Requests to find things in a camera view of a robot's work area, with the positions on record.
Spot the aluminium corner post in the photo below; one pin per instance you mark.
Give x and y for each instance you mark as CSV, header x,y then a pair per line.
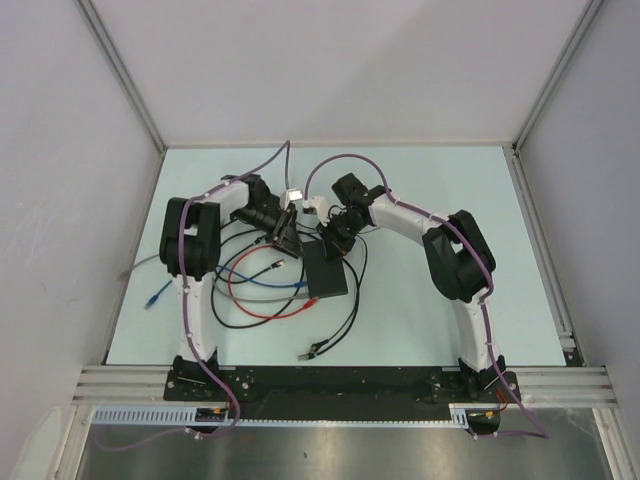
x,y
560,68
114,59

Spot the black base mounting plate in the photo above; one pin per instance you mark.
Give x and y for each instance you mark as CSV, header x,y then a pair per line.
x,y
187,382

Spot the grey slotted cable duct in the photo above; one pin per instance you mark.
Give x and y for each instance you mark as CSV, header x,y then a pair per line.
x,y
424,416

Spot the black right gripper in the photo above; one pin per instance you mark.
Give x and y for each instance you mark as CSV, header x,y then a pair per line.
x,y
335,247

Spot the aluminium front frame rail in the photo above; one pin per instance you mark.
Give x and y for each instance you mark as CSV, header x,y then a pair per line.
x,y
541,387

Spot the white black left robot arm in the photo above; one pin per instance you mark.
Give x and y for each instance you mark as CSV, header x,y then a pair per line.
x,y
190,244

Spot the right aluminium corner post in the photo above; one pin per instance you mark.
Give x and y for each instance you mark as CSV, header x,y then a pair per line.
x,y
560,68

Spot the black network switch box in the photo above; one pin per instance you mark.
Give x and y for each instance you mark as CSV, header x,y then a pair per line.
x,y
325,278

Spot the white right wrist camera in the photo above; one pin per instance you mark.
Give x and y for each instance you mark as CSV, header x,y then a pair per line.
x,y
318,206

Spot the right aluminium side rail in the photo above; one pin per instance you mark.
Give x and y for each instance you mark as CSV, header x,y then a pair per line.
x,y
569,343

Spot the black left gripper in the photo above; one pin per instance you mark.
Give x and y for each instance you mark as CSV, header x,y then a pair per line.
x,y
284,233

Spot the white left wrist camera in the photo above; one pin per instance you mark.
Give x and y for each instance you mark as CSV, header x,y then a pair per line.
x,y
291,196

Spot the black cable teal boot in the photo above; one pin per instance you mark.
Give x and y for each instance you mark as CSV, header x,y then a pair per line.
x,y
251,278

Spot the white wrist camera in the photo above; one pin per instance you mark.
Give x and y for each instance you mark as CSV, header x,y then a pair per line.
x,y
291,196
318,206

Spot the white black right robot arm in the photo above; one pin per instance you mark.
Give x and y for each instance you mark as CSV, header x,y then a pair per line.
x,y
459,260

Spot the left aluminium corner post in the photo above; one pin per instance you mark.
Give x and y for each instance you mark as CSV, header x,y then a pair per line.
x,y
114,59

